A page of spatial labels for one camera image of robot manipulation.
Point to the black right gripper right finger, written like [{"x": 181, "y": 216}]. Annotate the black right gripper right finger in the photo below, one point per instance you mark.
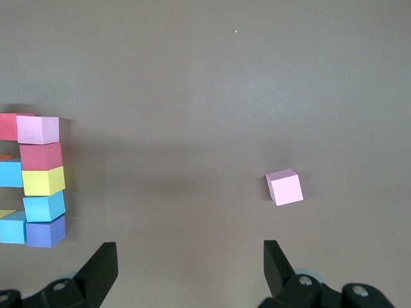
[{"x": 302, "y": 292}]

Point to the blue foam cube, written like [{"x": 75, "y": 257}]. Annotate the blue foam cube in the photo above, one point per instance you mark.
[
  {"x": 9, "y": 173},
  {"x": 43, "y": 207},
  {"x": 11, "y": 231}
]

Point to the pink foam cube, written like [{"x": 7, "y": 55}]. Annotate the pink foam cube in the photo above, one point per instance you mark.
[
  {"x": 285, "y": 189},
  {"x": 37, "y": 130}
]

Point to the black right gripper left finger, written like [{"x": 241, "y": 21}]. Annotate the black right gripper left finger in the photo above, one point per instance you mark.
[{"x": 90, "y": 282}]

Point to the orange foam cube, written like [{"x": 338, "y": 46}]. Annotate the orange foam cube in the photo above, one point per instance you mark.
[{"x": 5, "y": 157}]

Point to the brown table cover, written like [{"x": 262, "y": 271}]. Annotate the brown table cover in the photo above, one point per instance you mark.
[{"x": 205, "y": 80}]

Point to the red foam cube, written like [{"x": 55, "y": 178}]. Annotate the red foam cube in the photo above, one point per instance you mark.
[
  {"x": 8, "y": 126},
  {"x": 40, "y": 157}
]

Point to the yellow foam cube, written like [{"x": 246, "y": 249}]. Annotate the yellow foam cube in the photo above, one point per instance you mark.
[
  {"x": 41, "y": 183},
  {"x": 6, "y": 214}
]

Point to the purple foam cube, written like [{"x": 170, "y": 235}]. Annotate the purple foam cube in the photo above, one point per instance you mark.
[{"x": 45, "y": 232}]

